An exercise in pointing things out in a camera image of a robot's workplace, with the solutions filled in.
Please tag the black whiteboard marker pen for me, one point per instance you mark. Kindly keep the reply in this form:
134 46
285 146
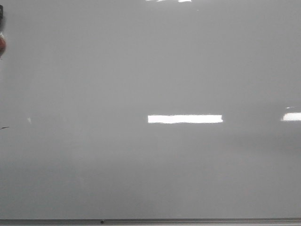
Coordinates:
2 39

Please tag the white whiteboard with aluminium frame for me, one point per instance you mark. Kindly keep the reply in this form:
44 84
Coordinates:
116 109

